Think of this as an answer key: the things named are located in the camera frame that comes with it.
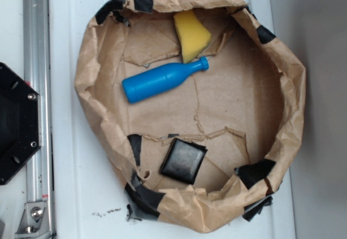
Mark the yellow sponge wedge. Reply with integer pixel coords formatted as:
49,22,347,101
173,10,211,63

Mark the blue plastic bottle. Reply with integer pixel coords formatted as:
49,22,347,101
122,57,209,104

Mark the black leather wallet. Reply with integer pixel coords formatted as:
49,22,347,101
159,138,208,185

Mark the brown paper bin liner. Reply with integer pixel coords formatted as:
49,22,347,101
74,0,306,233

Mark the white plastic tray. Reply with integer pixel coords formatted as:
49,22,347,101
49,0,295,238

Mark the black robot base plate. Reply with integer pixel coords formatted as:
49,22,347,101
1,63,41,185

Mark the aluminium extrusion rail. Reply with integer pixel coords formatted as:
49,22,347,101
23,0,56,238

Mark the metal corner bracket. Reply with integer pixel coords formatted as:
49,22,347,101
15,201,50,238

